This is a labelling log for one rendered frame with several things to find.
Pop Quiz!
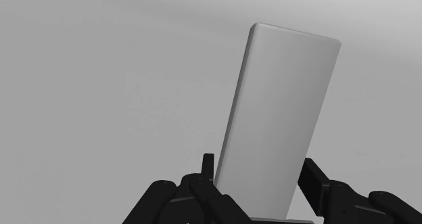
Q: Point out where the white rectangular slab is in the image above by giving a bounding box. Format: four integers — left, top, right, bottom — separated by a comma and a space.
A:
213, 22, 342, 220

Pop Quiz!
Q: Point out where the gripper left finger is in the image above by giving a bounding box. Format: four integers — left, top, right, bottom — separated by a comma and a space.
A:
122, 152, 253, 224

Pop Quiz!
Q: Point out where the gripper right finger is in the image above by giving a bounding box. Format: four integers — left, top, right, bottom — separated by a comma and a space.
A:
298, 157, 422, 224

